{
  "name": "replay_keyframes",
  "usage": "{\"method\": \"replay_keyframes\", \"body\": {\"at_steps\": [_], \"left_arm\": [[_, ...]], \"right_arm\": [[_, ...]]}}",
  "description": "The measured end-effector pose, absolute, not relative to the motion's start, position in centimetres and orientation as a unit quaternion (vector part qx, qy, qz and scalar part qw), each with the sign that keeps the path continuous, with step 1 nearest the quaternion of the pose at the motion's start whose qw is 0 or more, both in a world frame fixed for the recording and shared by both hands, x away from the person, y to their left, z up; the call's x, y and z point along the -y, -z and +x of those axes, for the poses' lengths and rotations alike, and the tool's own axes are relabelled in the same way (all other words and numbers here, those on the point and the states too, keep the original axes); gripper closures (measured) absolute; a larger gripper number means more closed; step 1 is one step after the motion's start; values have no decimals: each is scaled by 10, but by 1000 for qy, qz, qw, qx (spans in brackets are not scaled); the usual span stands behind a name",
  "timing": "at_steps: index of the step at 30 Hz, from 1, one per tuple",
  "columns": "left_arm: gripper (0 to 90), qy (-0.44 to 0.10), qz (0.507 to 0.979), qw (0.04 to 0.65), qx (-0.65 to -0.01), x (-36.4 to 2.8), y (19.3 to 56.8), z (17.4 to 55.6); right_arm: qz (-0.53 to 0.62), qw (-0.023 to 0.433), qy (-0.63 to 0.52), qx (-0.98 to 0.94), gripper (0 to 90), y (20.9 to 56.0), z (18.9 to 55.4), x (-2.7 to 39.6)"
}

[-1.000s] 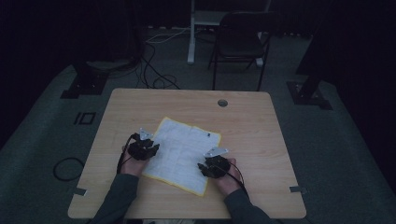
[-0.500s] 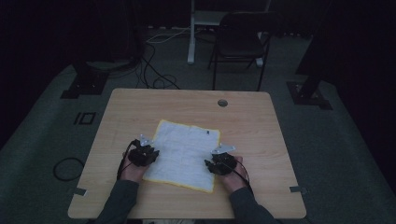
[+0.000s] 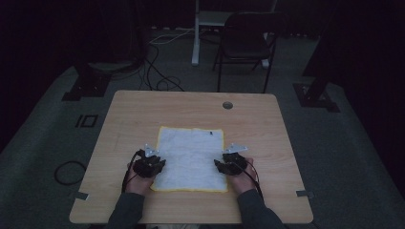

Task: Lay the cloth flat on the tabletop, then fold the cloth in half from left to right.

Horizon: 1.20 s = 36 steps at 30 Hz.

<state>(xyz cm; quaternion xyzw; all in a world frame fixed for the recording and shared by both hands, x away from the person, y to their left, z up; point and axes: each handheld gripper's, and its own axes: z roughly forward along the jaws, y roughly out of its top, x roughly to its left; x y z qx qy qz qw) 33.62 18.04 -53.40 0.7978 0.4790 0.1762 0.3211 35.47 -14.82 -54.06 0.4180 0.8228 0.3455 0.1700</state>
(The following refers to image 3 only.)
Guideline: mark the round grey pedestal base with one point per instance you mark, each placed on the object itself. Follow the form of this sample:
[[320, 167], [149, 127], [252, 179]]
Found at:
[[110, 66]]

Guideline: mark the white towel with yellow edge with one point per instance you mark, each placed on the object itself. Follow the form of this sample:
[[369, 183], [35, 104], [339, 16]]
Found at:
[[191, 159]]

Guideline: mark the person's right hand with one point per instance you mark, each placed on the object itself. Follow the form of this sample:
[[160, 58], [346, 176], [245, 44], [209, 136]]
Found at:
[[243, 181]]

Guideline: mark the black stand with square base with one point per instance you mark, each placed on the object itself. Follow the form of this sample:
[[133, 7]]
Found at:
[[315, 95], [87, 86]]

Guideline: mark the person's left hand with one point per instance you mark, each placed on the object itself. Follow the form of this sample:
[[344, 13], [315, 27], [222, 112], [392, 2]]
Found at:
[[138, 184]]

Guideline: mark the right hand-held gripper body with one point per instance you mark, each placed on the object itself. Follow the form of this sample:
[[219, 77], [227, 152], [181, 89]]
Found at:
[[234, 162]]

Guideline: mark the grey tape strip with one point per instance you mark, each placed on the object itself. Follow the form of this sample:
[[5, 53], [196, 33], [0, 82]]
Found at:
[[81, 195], [304, 193]]

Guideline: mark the round grey table grommet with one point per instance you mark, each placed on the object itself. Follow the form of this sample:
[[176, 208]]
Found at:
[[227, 105]]

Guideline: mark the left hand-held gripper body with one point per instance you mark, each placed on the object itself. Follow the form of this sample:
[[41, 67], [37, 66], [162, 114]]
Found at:
[[146, 165]]

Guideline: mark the black folding chair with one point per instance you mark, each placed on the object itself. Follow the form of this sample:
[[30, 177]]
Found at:
[[245, 44]]

